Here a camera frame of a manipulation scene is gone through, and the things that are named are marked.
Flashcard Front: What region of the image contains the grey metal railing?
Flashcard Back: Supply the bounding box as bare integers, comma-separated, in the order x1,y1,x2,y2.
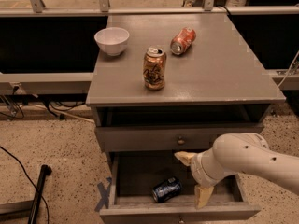
0,0,299,95

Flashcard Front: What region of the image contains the grey top drawer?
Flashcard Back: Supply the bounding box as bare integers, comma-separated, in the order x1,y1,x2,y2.
95,123,263,152

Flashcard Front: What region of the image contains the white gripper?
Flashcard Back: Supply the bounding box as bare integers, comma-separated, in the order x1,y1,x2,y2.
175,149,225,209

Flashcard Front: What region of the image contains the grey drawer cabinet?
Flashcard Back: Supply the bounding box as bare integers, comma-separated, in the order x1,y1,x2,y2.
85,13,287,224

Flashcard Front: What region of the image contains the grey open middle drawer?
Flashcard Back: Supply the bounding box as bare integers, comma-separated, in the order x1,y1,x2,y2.
100,150,260,224

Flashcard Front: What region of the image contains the gold brown upright can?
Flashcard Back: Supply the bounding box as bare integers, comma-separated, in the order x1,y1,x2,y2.
143,46,167,91

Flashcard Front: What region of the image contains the black floor cable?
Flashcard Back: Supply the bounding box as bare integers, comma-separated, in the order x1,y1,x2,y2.
0,145,50,224

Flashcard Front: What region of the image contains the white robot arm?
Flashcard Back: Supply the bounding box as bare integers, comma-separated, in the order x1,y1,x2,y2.
175,133,299,209

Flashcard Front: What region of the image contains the cable bundle under rail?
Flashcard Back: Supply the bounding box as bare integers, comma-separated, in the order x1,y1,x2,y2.
0,83,94,123

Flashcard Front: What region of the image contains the orange soda can lying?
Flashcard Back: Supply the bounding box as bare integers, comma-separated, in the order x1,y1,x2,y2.
170,27,196,55

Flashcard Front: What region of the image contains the blue pepsi can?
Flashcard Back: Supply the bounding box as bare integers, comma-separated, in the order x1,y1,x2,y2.
152,176,182,203

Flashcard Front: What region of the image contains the black metal stand leg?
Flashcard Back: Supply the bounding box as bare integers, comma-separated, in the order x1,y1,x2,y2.
0,164,53,224

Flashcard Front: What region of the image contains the white bowl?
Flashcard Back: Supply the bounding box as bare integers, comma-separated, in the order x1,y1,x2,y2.
94,27,130,56

